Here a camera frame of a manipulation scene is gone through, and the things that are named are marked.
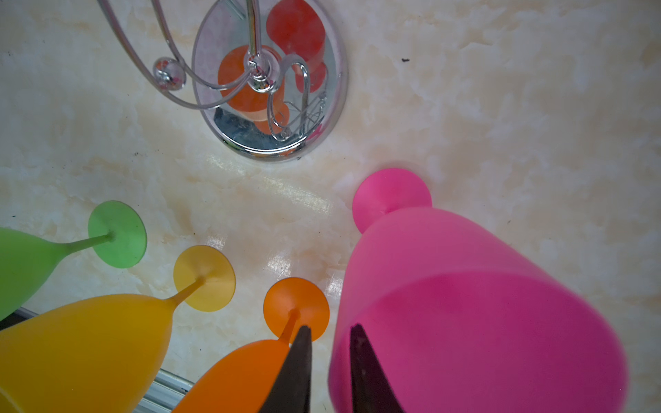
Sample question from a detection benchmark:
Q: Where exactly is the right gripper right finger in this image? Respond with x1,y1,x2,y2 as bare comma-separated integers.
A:
349,324,404,413

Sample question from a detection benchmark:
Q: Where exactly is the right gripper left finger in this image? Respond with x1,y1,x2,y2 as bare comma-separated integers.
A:
259,325,313,413

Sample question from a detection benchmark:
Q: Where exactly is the orange wine glass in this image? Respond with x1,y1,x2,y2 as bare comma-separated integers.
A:
174,277,330,412

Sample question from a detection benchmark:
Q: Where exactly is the pink wine glass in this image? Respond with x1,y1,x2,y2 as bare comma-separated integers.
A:
328,168,628,412

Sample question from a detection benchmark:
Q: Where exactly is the yellow wine glass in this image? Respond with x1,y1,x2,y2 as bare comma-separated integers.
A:
1,245,236,412

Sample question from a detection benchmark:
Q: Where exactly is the green wine glass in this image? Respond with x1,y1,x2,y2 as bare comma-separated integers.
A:
1,201,147,318

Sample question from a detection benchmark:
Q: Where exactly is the chrome wine glass rack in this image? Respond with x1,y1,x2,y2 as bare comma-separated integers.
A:
100,1,349,162

